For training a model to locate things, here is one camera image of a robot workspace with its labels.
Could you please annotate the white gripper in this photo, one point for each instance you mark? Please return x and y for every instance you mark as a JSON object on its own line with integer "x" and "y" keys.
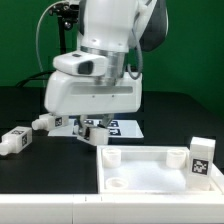
{"x": 75, "y": 95}

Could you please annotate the white square tabletop tray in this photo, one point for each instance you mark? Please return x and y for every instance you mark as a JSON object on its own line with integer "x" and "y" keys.
{"x": 149, "y": 170}

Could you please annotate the white sheet with tags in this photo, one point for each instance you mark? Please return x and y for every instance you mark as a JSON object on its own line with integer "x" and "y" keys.
{"x": 117, "y": 129}

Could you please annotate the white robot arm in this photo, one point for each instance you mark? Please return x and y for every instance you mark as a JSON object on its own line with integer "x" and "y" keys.
{"x": 103, "y": 76}

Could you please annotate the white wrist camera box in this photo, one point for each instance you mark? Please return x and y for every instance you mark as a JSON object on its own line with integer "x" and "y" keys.
{"x": 79, "y": 63}

